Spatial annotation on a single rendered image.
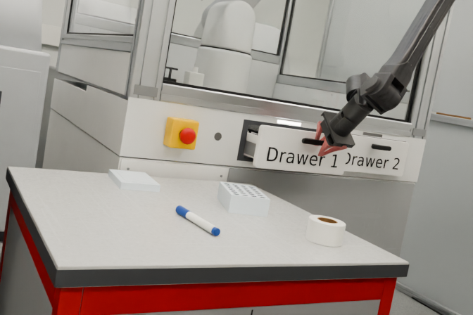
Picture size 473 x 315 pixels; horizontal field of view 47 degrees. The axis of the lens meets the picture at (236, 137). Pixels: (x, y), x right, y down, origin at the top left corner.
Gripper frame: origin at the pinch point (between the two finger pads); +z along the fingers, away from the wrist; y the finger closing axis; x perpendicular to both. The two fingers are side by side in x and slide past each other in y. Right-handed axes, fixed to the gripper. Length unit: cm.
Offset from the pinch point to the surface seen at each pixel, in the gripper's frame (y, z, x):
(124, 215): -26, -8, 59
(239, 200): -21.7, -7.0, 34.4
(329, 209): -5.0, 22.1, -17.5
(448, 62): 103, 37, -158
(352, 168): 2.9, 11.1, -21.5
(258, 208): -23.4, -6.9, 30.3
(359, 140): 8.9, 4.8, -22.1
